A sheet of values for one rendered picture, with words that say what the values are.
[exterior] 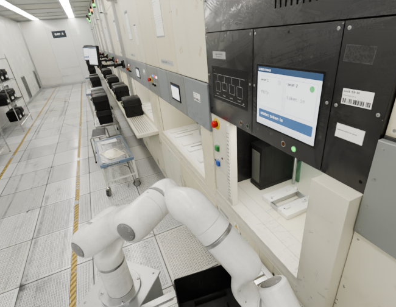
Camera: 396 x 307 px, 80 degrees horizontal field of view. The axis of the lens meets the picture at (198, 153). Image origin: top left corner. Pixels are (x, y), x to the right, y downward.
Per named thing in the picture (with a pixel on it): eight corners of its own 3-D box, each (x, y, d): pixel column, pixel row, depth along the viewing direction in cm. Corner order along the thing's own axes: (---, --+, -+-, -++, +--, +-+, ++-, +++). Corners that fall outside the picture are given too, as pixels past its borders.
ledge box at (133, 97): (123, 113, 366) (119, 96, 354) (141, 109, 374) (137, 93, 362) (125, 119, 341) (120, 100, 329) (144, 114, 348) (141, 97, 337)
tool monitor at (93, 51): (91, 71, 376) (84, 46, 360) (123, 67, 392) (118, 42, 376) (92, 74, 342) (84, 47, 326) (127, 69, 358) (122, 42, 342)
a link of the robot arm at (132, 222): (111, 236, 105) (80, 265, 93) (94, 215, 104) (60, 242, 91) (181, 209, 73) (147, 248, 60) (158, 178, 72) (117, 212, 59)
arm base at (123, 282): (91, 300, 109) (78, 273, 100) (117, 265, 124) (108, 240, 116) (125, 314, 102) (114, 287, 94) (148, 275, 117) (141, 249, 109)
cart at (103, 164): (99, 167, 388) (91, 140, 366) (131, 158, 406) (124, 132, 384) (107, 198, 308) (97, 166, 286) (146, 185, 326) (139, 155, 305)
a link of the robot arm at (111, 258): (90, 267, 103) (72, 225, 92) (121, 236, 117) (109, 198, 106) (109, 278, 97) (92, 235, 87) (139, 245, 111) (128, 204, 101)
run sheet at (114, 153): (99, 153, 323) (99, 152, 323) (115, 147, 338) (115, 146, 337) (110, 160, 303) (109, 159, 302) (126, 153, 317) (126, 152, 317)
